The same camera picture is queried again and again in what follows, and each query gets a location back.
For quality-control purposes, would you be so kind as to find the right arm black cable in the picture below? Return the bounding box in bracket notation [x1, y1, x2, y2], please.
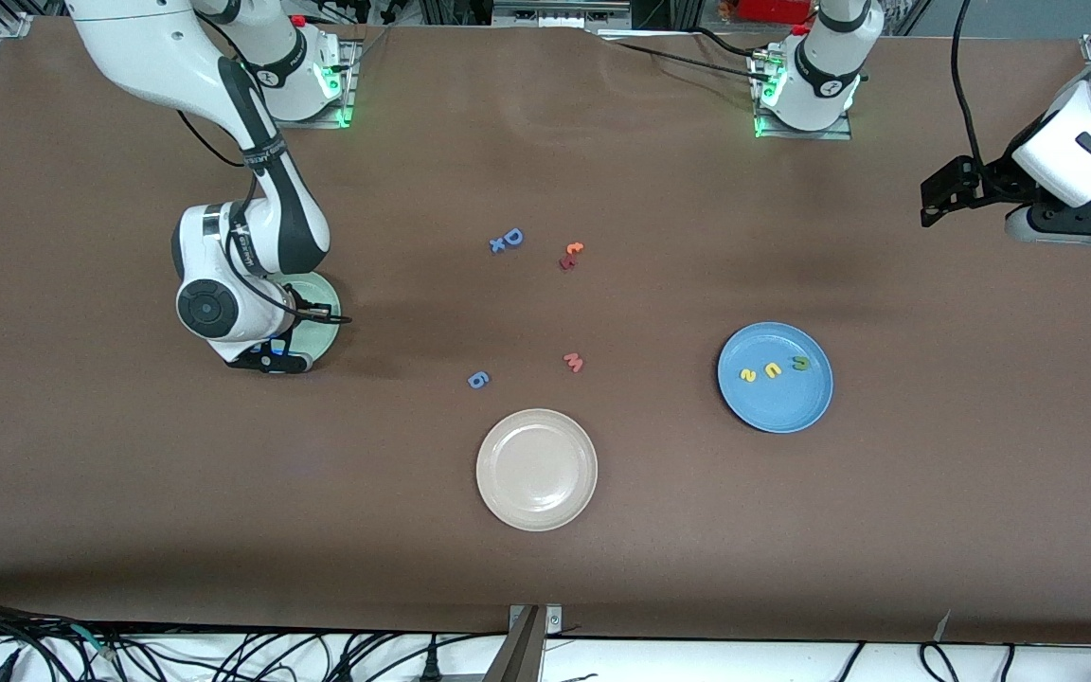
[174, 106, 354, 328]

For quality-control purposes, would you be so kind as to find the teal cable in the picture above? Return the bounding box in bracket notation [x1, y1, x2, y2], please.
[70, 623, 117, 660]

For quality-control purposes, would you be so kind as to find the black table cable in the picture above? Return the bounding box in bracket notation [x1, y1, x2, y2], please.
[598, 27, 764, 81]

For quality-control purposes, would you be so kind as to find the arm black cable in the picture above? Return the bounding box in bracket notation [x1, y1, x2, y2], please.
[174, 106, 354, 328]
[951, 0, 1011, 181]

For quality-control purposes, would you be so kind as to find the metal table bracket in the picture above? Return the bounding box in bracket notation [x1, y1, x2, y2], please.
[484, 604, 563, 682]

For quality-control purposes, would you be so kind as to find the red box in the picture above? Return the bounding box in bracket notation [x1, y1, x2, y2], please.
[738, 0, 814, 26]

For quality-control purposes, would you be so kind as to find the grey metal frame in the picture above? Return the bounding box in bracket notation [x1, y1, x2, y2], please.
[492, 0, 634, 31]

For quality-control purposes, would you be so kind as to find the looped black cable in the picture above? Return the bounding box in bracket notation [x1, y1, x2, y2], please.
[920, 642, 961, 682]

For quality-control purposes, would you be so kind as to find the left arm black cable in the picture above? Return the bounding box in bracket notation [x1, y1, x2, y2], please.
[951, 0, 1011, 181]

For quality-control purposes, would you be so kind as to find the blue plate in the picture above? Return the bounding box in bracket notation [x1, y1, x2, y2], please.
[717, 322, 834, 435]

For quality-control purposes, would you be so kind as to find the green plate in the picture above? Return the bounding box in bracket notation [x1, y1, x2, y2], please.
[271, 272, 342, 370]

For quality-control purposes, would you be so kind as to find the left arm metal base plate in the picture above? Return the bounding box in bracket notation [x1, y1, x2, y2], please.
[752, 52, 854, 141]

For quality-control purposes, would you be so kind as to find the beige plate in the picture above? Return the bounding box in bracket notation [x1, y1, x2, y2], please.
[475, 408, 599, 532]

